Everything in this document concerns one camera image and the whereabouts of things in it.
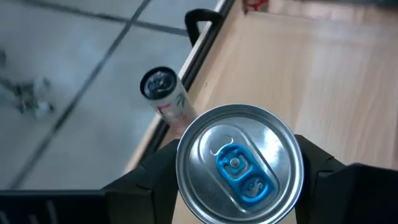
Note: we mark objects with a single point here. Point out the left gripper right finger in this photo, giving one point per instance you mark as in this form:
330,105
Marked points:
342,196

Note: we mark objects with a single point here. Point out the grey floor stand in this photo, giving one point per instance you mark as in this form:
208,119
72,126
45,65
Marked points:
34,107

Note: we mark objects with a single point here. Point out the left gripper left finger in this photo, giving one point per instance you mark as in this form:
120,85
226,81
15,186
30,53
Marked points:
140,199

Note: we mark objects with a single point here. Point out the white floral Celsius can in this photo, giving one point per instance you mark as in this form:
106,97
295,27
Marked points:
171,99

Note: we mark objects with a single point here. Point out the blue silver Red Bull can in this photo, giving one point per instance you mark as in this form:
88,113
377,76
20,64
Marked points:
239,171

